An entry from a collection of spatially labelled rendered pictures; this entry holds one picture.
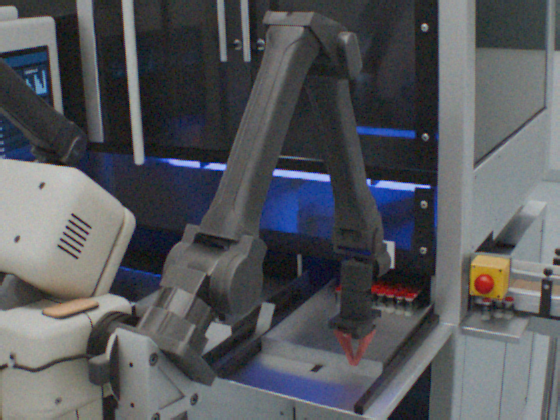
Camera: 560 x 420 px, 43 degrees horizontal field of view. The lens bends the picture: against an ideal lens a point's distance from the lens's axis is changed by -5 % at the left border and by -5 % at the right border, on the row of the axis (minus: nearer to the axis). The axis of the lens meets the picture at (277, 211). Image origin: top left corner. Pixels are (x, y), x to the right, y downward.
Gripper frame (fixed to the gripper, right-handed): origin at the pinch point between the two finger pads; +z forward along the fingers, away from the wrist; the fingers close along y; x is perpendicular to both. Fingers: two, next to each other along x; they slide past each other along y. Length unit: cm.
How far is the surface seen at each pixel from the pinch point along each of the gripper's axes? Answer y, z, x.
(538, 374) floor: 178, 74, -6
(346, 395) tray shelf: -7.0, 3.7, -2.0
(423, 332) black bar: 18.2, -0.7, -7.1
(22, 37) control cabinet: 4, -62, 90
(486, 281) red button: 23.3, -11.8, -18.3
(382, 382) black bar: -3.4, 1.4, -7.3
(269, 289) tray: 28.2, -0.5, 35.4
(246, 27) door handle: 16, -62, 33
